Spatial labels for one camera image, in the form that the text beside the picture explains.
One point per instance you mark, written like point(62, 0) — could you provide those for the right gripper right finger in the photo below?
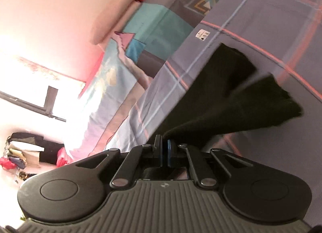
point(208, 170)

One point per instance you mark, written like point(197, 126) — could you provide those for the teal patchwork pillow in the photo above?
point(136, 84)

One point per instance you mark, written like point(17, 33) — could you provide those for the white sheet label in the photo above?
point(202, 34)

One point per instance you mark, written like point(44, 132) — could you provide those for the pink folded blanket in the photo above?
point(112, 18)

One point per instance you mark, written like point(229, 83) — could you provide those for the clutter of clothes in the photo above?
point(23, 150)

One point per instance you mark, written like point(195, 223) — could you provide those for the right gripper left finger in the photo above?
point(121, 166)

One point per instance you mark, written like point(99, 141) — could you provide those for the black pants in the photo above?
point(217, 104)

